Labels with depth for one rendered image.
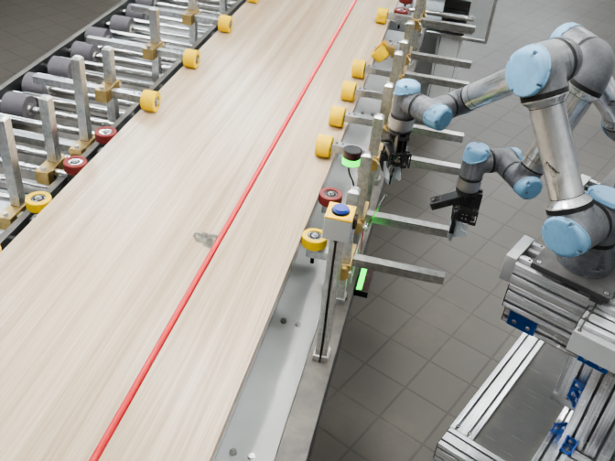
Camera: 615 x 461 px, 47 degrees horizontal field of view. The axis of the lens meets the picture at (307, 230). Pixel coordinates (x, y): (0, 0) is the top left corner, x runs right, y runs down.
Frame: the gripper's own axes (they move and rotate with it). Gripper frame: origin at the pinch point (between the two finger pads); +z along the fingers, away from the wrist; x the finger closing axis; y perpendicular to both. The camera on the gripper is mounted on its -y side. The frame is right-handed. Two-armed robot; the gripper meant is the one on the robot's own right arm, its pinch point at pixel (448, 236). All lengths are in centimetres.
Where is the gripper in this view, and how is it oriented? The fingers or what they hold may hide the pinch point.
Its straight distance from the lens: 242.6
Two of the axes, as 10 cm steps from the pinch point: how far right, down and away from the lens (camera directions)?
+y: 9.7, 2.0, -1.4
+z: -0.8, 8.0, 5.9
